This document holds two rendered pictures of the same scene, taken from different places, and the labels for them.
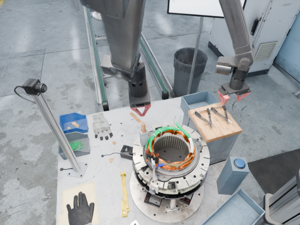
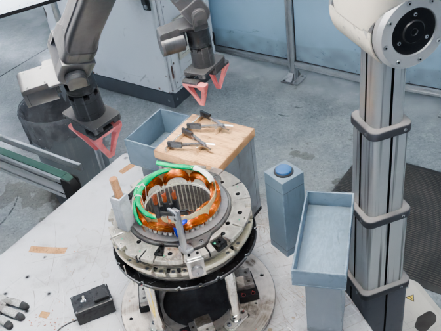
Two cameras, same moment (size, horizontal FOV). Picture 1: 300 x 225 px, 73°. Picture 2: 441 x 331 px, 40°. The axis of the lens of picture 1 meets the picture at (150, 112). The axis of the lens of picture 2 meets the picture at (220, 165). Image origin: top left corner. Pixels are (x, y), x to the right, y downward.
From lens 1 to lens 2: 63 cm
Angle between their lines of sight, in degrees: 28
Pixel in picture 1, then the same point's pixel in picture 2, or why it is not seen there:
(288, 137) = (327, 155)
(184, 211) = (259, 310)
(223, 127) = (226, 141)
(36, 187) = not seen: outside the picture
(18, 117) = not seen: outside the picture
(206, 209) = (289, 287)
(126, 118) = (29, 263)
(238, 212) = (327, 222)
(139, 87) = (96, 97)
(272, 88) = (245, 90)
